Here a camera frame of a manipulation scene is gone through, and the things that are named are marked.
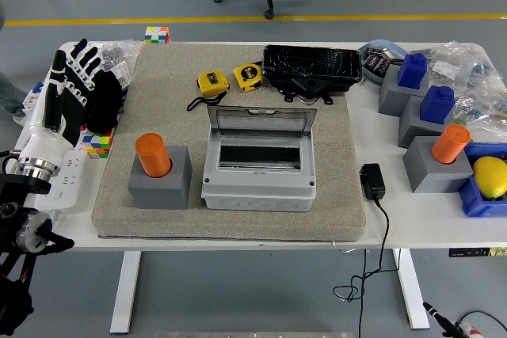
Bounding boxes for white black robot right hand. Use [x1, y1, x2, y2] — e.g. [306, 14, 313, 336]
[422, 301, 482, 338]

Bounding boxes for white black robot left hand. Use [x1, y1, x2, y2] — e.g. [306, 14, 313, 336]
[17, 38, 103, 165]

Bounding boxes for orange cylinder battery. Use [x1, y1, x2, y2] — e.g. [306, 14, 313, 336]
[134, 132, 172, 178]
[430, 123, 472, 165]

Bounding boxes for grey electrical box with lid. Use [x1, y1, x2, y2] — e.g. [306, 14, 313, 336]
[200, 104, 318, 212]

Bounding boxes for white purple card box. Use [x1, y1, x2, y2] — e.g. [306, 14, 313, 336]
[103, 59, 132, 89]

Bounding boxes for white blue circuit breaker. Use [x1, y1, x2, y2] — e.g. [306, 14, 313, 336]
[21, 81, 47, 125]

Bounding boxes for white table leg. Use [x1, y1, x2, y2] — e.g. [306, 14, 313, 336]
[109, 251, 143, 335]
[391, 249, 431, 330]

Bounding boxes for colourful puzzle cube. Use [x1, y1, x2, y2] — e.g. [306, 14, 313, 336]
[82, 126, 116, 160]

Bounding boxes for black cloth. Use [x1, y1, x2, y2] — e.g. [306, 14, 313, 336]
[85, 70, 124, 135]

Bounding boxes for white power strip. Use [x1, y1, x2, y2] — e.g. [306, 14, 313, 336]
[33, 147, 89, 212]

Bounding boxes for black table control panel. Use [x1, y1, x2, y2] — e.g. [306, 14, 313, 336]
[448, 247, 507, 258]

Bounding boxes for clear bag of metal parts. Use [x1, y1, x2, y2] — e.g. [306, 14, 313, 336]
[89, 39, 143, 78]

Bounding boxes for blue plastic bin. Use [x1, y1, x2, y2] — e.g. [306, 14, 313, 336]
[458, 142, 507, 218]

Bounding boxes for grey-brown mat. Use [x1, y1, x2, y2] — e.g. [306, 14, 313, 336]
[91, 43, 366, 242]

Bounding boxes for grey block holder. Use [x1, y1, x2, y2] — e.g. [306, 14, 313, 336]
[398, 94, 456, 149]
[402, 135, 475, 194]
[378, 64, 431, 118]
[127, 146, 193, 210]

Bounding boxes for white-faced puzzle cube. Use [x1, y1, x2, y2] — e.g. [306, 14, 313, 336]
[143, 25, 173, 44]

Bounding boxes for yellow lemon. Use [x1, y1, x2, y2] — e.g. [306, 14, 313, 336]
[473, 156, 507, 200]

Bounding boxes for blue bottle-shaped block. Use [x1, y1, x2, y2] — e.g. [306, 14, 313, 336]
[419, 85, 456, 124]
[397, 52, 429, 89]

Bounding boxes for clear bag of dark parts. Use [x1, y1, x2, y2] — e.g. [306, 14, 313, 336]
[453, 52, 507, 133]

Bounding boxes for clear bag of white parts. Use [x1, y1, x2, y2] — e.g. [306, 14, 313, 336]
[426, 40, 482, 88]

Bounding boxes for dark packets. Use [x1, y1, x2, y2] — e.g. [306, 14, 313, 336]
[363, 47, 402, 77]

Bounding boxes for black plastic tray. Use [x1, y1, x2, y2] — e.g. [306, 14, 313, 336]
[261, 44, 364, 105]

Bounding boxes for light blue tray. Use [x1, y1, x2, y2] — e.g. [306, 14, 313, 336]
[358, 39, 409, 85]

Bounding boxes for black power adapter with cord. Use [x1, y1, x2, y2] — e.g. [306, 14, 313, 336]
[331, 162, 401, 338]

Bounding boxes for yellow tape measure with strap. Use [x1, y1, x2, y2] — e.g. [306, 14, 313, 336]
[186, 70, 231, 112]

